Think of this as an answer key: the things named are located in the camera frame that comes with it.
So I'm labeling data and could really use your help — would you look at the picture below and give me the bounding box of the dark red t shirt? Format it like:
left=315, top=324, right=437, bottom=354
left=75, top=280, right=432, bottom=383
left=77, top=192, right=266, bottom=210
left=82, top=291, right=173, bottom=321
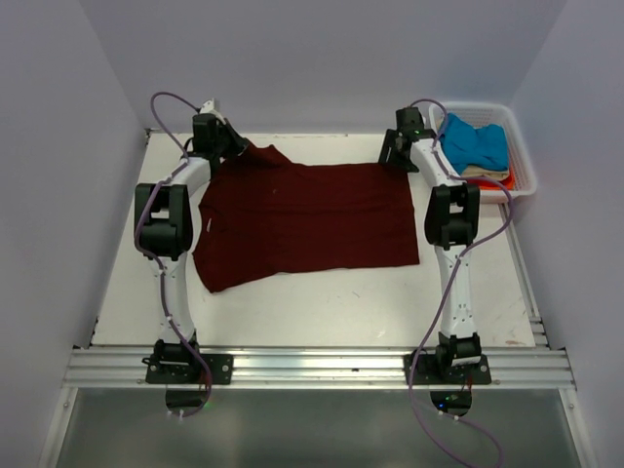
left=193, top=145, right=420, bottom=293

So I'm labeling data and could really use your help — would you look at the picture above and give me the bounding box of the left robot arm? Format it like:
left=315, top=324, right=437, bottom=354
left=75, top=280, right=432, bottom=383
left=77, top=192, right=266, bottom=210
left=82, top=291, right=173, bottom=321
left=134, top=110, right=249, bottom=384

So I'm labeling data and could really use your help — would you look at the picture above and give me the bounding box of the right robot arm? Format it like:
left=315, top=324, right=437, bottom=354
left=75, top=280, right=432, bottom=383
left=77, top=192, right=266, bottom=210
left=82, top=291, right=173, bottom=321
left=379, top=104, right=482, bottom=383

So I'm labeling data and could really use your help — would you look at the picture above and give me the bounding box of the cream t shirt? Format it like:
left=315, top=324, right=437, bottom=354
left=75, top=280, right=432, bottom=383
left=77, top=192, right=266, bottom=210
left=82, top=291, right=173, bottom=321
left=461, top=165, right=510, bottom=181

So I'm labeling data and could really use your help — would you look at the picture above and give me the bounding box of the blue t shirt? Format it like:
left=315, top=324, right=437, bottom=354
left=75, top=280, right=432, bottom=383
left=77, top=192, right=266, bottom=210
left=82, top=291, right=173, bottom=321
left=440, top=113, right=510, bottom=176

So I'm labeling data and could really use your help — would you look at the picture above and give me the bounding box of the orange red t shirt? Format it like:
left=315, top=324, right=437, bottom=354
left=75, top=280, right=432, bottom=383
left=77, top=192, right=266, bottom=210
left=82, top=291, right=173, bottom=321
left=470, top=171, right=516, bottom=191

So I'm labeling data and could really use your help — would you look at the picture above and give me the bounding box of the white plastic basket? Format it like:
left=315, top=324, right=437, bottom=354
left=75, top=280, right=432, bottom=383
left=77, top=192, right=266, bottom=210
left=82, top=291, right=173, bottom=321
left=427, top=101, right=537, bottom=204

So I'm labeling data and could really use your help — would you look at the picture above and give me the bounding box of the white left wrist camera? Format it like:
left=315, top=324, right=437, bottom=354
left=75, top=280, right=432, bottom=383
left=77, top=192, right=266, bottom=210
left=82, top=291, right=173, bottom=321
left=198, top=98, right=228, bottom=125

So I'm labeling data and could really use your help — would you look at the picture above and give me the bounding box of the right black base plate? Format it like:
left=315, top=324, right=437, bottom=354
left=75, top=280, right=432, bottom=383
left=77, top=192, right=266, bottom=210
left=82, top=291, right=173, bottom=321
left=403, top=350, right=492, bottom=385

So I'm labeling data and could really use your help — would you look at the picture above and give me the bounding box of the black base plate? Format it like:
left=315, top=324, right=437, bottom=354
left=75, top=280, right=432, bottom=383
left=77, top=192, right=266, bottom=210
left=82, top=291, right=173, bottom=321
left=141, top=353, right=234, bottom=385
left=403, top=350, right=492, bottom=385

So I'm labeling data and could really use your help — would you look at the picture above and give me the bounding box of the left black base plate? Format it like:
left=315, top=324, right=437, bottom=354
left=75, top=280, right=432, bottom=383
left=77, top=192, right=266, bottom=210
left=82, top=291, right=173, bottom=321
left=141, top=353, right=234, bottom=385

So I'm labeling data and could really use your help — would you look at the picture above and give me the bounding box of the aluminium mounting rail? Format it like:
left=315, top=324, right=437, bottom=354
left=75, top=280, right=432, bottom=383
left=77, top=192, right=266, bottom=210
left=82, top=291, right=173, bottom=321
left=62, top=346, right=576, bottom=390

